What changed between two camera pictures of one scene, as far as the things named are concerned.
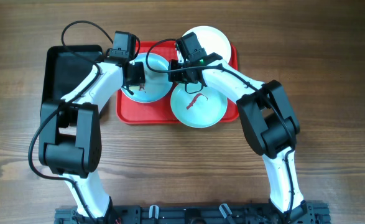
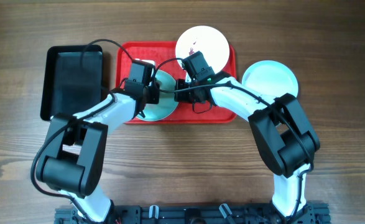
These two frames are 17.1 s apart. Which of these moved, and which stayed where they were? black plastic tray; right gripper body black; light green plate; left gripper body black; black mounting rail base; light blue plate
Moved: left gripper body black; light green plate; right gripper body black; light blue plate
Stayed: black plastic tray; black mounting rail base
